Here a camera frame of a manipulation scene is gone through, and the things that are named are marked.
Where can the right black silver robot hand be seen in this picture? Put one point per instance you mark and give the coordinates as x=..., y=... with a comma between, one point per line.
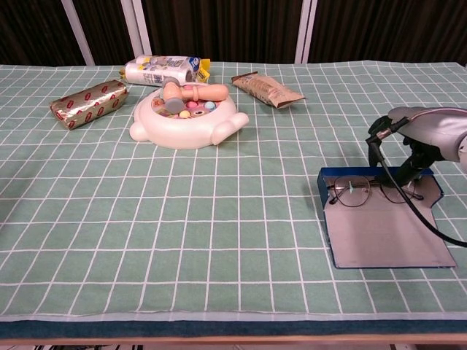
x=434, y=129

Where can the thin-framed eyeglasses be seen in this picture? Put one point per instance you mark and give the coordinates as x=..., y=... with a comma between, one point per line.
x=341, y=181

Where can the blue glasses case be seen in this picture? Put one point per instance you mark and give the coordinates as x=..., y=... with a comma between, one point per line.
x=386, y=237

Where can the brown snack bar wrapper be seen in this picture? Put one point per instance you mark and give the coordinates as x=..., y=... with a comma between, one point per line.
x=268, y=89

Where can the pink toy hammer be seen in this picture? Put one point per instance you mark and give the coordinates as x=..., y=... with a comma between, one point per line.
x=204, y=92

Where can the white animal-shaped toy game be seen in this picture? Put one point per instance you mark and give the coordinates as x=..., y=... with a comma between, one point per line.
x=182, y=131

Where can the green white checked tablecloth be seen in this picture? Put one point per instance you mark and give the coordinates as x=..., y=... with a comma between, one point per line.
x=182, y=218

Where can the dark blue felt mat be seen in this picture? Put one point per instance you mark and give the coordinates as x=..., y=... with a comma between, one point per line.
x=219, y=329

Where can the gold foil snack pack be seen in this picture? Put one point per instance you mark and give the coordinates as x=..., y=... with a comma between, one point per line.
x=89, y=105

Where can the white aluminium frame post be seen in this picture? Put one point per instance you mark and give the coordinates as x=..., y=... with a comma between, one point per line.
x=78, y=33
x=136, y=29
x=305, y=33

